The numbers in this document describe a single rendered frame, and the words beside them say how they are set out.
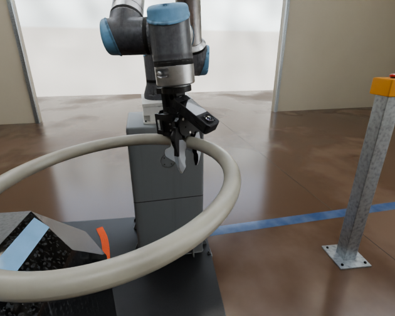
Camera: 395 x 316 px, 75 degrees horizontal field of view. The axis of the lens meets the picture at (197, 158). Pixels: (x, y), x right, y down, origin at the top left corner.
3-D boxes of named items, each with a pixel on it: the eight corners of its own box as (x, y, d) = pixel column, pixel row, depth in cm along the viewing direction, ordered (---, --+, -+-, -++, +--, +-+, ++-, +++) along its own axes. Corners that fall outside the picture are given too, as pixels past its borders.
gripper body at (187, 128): (177, 128, 71) (172, 83, 66) (202, 132, 65) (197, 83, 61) (157, 136, 65) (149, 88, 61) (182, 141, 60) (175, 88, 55)
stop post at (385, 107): (371, 266, 154) (433, 78, 114) (340, 269, 152) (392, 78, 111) (348, 244, 172) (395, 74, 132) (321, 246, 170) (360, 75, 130)
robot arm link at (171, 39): (190, 4, 58) (187, -5, 49) (195, 62, 63) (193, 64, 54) (149, 8, 59) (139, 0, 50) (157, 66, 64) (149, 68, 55)
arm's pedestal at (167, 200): (132, 221, 196) (120, 110, 165) (195, 213, 206) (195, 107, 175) (131, 270, 151) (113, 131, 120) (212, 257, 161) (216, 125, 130)
